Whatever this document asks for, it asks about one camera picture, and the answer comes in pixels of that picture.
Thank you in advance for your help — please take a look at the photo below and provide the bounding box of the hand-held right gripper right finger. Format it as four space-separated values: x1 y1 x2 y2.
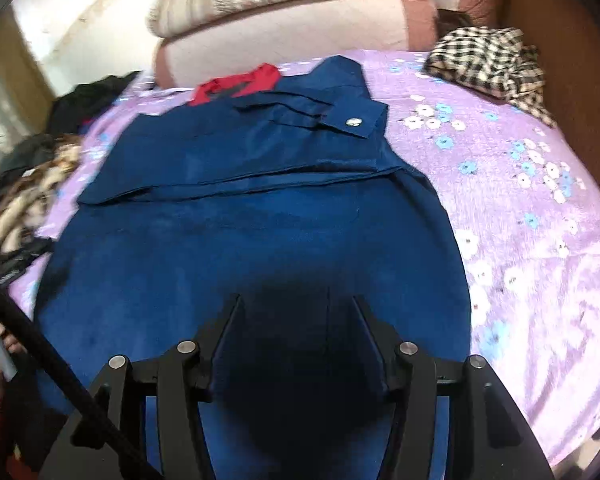
352 295 556 480

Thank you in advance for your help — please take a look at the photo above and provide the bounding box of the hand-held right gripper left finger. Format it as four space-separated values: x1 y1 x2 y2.
40 294 244 480

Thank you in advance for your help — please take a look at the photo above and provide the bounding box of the blue work jacket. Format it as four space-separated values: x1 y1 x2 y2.
32 55 473 480

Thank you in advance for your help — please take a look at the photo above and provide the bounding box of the purple floral bed sheet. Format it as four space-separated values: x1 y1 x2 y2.
7 47 600 471

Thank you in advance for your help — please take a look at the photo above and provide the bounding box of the black printed cloth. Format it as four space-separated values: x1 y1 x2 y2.
0 237 53 288

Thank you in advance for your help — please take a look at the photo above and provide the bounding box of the brown white patterned cloth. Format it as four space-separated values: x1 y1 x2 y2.
0 132 83 256

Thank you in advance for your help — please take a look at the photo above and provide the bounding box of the dark grey garment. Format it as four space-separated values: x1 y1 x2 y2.
0 132 58 196

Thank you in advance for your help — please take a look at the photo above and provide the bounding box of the black garment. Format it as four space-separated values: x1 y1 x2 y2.
47 71 143 133

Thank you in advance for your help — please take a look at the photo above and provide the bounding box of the black white checkered cloth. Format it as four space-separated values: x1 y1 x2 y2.
424 26 557 126

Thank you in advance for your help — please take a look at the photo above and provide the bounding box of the brown headboard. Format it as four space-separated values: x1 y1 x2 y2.
497 0 600 161

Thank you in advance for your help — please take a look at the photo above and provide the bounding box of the black cable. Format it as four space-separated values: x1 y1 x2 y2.
0 275 163 480

